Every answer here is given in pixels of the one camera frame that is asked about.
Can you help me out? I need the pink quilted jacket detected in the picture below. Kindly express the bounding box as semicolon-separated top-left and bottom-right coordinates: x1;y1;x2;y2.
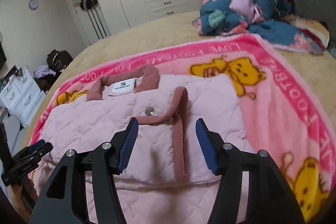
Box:
33;65;252;223

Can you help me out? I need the white door with hangings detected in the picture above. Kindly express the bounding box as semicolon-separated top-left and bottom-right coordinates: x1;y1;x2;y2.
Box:
66;0;111;46

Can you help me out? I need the purple clothes pile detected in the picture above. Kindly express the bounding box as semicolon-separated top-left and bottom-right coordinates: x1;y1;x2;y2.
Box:
33;65;56;79

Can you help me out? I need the pink cartoon bear blanket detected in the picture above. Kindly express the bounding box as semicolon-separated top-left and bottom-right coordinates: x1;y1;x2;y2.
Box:
31;35;335;223

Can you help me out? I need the round wall clock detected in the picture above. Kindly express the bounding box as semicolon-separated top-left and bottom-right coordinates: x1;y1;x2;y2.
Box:
29;0;39;10

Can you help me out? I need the white plastic drawer unit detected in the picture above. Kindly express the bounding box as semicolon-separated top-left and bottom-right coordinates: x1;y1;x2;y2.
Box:
1;67;46;128

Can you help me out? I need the blue floral duvet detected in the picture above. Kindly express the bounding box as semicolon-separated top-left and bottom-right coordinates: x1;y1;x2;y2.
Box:
192;0;329;54

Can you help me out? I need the dark bag on floor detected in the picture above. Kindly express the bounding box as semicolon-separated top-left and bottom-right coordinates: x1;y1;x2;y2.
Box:
47;50;74;73

